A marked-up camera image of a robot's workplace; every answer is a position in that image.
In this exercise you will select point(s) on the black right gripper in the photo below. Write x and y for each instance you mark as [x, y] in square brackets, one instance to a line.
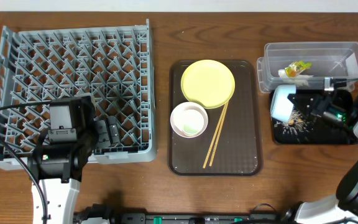
[319, 107]

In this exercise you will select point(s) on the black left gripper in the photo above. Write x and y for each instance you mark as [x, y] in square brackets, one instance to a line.
[107, 133]

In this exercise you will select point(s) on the white tissue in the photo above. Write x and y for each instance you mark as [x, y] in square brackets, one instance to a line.
[299, 80]

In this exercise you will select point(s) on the rice and food scraps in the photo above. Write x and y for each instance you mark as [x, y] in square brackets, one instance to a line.
[296, 124]

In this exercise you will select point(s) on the light blue bowl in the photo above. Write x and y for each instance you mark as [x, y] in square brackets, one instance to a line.
[281, 107]

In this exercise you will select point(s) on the green snack wrapper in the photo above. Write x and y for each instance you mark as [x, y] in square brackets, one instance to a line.
[295, 68]

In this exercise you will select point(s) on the pink bowl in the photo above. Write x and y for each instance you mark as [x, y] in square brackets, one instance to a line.
[176, 120]

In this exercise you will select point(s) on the white cup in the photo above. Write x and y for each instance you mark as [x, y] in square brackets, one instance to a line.
[192, 122]

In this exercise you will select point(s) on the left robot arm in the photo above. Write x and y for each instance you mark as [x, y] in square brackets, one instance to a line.
[59, 157]

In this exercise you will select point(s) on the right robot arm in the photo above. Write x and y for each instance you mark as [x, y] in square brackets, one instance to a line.
[339, 208]

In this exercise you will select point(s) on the black waste tray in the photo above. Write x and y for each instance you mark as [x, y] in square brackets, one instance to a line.
[319, 132]

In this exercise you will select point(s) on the clear plastic bin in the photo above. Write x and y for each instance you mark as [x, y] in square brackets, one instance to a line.
[329, 60]

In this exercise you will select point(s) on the wooden chopstick right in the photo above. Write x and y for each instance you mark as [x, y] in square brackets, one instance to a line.
[217, 143]

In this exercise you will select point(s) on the wooden chopstick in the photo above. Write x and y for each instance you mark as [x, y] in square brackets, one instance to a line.
[216, 134]
[217, 143]

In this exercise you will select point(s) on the dark brown serving tray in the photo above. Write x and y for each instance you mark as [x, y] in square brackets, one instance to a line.
[239, 149]

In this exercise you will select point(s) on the yellow plate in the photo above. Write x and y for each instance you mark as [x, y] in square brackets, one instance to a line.
[208, 83]

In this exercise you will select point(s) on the wooden chopstick left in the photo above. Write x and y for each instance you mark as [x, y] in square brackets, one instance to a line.
[216, 134]

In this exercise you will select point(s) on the black rail at table edge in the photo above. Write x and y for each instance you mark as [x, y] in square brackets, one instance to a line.
[179, 218]

